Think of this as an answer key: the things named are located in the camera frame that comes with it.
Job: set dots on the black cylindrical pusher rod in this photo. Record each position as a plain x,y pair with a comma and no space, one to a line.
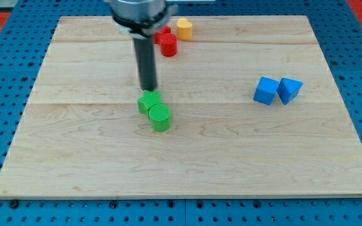
145,58

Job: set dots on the red block behind cylinder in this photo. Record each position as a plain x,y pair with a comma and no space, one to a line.
157,36

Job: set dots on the yellow heart block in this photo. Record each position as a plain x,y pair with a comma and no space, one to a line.
184,29

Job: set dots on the green star block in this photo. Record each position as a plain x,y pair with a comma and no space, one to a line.
148,100

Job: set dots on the green cylinder block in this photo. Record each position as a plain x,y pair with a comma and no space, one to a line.
160,117

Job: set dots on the wooden board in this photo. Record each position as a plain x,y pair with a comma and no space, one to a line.
81,136

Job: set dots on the blue cube block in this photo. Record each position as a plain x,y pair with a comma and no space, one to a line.
266,90

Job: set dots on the blue triangular prism block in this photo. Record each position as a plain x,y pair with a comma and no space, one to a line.
288,89

